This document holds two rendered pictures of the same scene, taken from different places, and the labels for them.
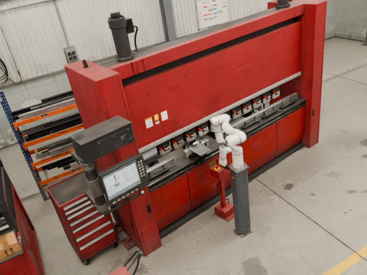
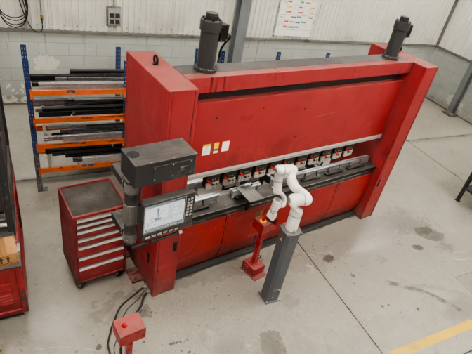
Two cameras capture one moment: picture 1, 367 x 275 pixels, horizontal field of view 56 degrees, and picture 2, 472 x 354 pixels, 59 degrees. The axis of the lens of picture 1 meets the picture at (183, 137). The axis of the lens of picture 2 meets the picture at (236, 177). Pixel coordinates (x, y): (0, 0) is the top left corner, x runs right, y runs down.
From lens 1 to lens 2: 0.57 m
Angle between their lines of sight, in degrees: 8
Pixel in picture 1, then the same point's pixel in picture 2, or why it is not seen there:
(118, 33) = (208, 38)
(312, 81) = (390, 149)
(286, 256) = (310, 338)
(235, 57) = (322, 101)
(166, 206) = (192, 246)
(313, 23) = (415, 88)
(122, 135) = (182, 166)
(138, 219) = (159, 255)
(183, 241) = (199, 291)
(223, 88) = (297, 132)
